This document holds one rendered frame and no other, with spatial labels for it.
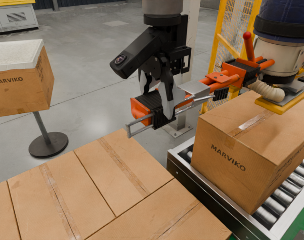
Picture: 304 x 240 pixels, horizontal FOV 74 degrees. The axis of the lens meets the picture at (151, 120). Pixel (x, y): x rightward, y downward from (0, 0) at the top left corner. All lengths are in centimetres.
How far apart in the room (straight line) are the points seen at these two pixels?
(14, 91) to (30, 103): 13
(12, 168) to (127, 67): 212
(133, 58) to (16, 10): 738
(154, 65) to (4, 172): 214
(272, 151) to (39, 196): 118
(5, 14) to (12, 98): 594
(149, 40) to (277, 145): 76
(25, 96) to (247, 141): 155
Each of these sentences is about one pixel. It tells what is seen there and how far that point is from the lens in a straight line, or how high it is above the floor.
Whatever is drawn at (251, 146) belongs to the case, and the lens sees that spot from 95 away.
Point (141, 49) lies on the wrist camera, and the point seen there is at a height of 143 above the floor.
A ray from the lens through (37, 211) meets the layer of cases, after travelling 128.
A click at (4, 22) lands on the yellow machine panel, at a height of 31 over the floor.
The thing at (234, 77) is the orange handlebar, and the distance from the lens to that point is 67.
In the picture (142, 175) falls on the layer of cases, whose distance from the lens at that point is 127.
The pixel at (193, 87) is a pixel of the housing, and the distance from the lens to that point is 56.
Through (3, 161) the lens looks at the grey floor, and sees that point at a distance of 254.
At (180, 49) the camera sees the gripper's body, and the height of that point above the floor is 141.
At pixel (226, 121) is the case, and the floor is 95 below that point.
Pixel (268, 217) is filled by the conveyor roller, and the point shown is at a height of 55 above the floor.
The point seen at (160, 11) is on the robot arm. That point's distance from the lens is 39.
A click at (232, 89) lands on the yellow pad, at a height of 116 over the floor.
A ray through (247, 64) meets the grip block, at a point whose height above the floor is 129.
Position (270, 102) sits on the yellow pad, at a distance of 84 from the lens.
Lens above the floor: 154
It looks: 37 degrees down
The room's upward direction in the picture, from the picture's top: straight up
